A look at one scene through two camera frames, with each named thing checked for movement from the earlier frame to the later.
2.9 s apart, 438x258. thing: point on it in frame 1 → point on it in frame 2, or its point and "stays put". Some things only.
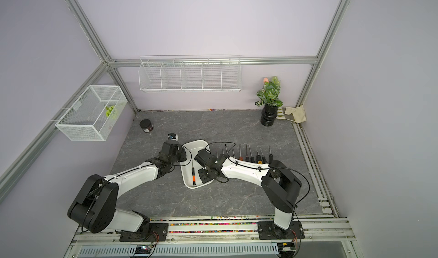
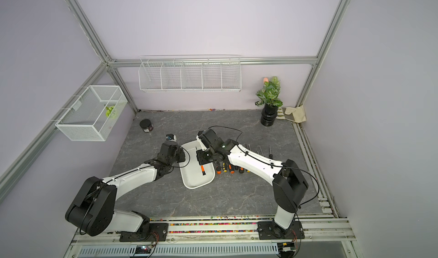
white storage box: (190, 168) stays put
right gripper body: (203, 173) → (205, 155)
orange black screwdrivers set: (271, 161) stays put
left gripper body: (179, 157) stays put
